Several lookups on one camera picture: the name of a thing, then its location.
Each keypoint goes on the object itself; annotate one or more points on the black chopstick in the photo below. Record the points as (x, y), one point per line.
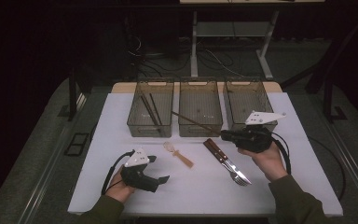
(155, 120)
(156, 109)

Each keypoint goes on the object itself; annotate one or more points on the white metal desk frame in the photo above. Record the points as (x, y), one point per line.
(194, 46)

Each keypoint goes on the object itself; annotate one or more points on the aluminium floor rail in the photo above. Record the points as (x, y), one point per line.
(355, 174)
(42, 186)

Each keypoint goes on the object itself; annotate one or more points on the black metal stand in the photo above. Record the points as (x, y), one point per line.
(328, 99)
(72, 93)

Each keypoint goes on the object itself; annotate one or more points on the small wooden spoon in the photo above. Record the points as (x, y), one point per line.
(183, 159)

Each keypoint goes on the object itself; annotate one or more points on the person's left hand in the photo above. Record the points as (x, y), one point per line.
(118, 189)

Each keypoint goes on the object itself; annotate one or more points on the person's right hand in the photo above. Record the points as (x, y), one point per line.
(268, 163)

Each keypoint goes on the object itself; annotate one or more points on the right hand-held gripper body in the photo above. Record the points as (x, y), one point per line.
(254, 140)

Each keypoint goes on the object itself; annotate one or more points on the smoky transparent plastic bin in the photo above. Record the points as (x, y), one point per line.
(200, 99)
(166, 105)
(245, 99)

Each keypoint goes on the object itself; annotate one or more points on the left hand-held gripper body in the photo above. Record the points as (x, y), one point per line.
(136, 177)

